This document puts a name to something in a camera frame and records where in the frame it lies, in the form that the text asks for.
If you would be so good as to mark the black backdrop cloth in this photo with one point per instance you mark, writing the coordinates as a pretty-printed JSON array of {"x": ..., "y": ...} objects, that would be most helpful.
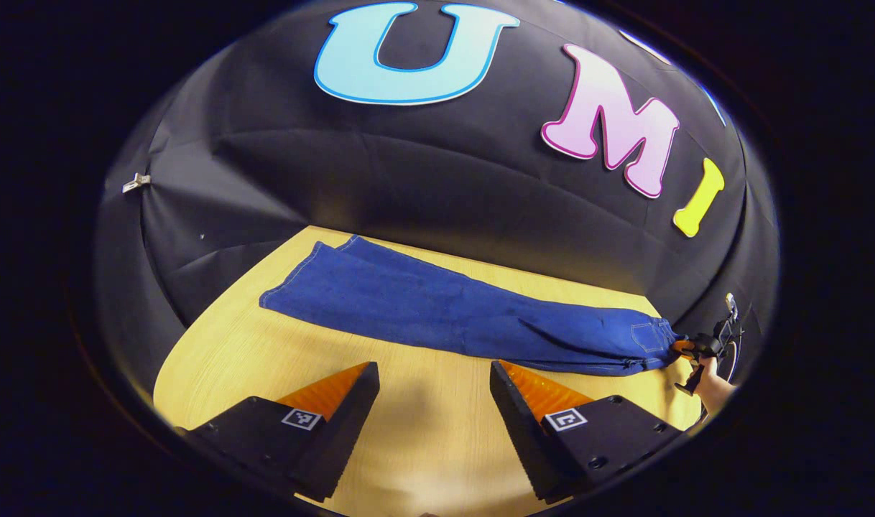
[{"x": 409, "y": 165}]

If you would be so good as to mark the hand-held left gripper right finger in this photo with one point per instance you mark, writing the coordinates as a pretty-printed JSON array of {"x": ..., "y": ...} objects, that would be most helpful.
[{"x": 524, "y": 438}]

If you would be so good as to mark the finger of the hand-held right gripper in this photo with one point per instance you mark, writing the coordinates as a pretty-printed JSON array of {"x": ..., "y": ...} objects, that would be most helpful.
[{"x": 684, "y": 348}]

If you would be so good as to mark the blue jeans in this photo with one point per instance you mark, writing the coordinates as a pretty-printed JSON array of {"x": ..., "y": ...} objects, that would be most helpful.
[{"x": 423, "y": 301}]

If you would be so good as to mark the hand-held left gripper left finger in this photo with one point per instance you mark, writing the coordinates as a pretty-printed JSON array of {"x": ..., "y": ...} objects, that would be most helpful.
[{"x": 348, "y": 431}]

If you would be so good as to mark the small silver clip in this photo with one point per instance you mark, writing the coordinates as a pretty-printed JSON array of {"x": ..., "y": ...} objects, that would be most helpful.
[{"x": 136, "y": 182}]

